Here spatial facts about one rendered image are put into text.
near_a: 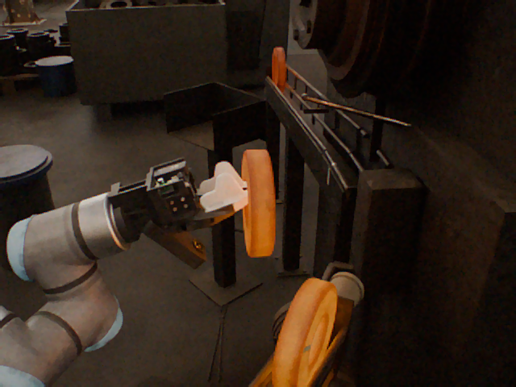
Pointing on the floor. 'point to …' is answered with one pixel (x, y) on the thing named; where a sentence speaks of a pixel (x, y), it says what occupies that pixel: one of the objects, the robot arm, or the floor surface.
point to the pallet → (28, 57)
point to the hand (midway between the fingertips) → (256, 191)
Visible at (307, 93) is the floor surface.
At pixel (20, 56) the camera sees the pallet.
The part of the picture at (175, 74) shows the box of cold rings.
